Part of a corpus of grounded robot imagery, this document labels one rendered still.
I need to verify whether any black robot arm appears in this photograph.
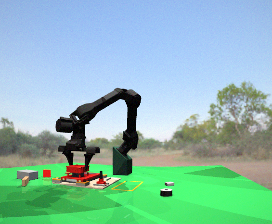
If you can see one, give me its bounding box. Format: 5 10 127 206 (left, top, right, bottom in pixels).
55 87 142 156

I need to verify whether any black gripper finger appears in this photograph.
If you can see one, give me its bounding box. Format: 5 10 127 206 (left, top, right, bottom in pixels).
84 154 95 170
62 152 74 165

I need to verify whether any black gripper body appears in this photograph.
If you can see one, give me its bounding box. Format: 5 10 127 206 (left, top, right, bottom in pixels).
58 133 100 154

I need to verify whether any black toy tyre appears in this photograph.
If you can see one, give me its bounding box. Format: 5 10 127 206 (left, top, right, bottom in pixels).
160 188 172 197

